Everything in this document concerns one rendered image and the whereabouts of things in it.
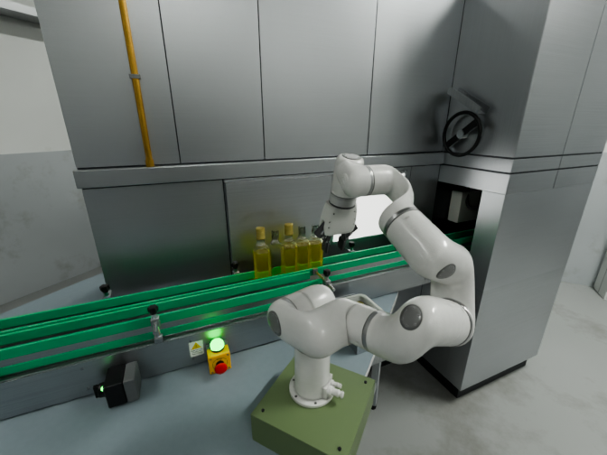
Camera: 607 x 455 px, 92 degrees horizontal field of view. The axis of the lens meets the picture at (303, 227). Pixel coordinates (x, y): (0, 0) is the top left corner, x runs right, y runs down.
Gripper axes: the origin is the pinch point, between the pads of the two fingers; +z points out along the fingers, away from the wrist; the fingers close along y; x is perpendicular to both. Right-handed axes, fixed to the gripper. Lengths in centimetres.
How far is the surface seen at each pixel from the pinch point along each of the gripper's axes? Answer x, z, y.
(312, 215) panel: -39.7, 14.3, -12.6
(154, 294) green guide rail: -26, 31, 55
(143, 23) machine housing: -60, -51, 45
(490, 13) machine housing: -51, -70, -90
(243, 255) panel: -36.1, 27.6, 20.2
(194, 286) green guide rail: -26, 31, 41
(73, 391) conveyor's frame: -4, 42, 79
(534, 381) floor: 31, 114, -148
